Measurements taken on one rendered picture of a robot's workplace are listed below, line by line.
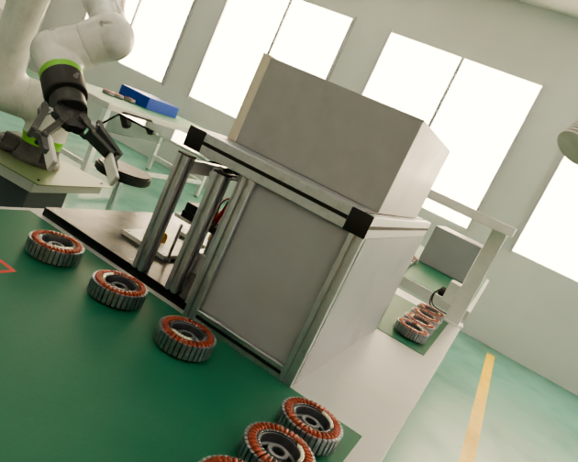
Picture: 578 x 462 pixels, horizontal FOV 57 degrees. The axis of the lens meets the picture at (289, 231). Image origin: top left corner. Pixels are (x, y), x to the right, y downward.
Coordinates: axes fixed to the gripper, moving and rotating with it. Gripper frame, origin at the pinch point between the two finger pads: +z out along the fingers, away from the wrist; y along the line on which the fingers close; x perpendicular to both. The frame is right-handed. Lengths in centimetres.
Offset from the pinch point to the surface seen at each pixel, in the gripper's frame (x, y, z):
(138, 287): -4.5, -9.7, 23.9
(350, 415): 13, -36, 61
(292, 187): 29.7, -22.6, 20.4
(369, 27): -16, -433, -350
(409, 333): 4, -101, 39
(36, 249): -13.8, 4.8, 11.0
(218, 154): 20.2, -17.3, 6.3
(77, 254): -11.4, -2.4, 12.7
